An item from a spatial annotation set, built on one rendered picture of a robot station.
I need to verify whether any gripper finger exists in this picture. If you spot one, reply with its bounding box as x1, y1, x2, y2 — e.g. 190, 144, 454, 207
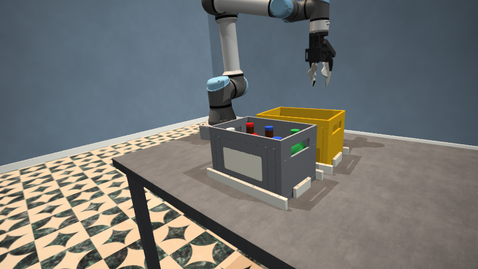
308, 62, 318, 86
322, 54, 333, 86

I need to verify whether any green bottle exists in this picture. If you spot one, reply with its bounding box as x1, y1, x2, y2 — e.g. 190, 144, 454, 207
290, 129, 306, 155

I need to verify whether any yellow divided crate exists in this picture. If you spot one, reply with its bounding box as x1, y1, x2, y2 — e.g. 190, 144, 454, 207
264, 107, 345, 165

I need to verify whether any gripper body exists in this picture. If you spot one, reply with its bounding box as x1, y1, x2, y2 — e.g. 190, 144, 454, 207
305, 31, 330, 63

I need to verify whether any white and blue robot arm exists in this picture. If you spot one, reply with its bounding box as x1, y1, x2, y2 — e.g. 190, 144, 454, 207
201, 0, 330, 126

